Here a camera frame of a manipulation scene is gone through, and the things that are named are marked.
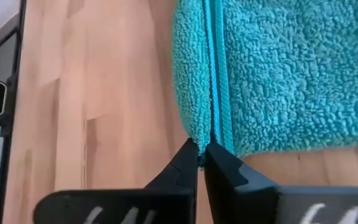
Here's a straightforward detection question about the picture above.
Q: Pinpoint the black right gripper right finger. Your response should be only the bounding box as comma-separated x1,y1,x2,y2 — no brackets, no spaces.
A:
203,141,358,224

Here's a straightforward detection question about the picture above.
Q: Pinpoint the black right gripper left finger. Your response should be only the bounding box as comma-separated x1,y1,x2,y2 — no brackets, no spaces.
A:
32,138,199,224

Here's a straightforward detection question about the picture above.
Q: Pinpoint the teal microfiber towel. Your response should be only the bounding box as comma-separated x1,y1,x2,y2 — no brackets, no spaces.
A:
171,0,358,167

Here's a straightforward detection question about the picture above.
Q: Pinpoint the black aluminium table frame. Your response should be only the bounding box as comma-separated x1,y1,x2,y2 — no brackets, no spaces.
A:
0,0,28,224

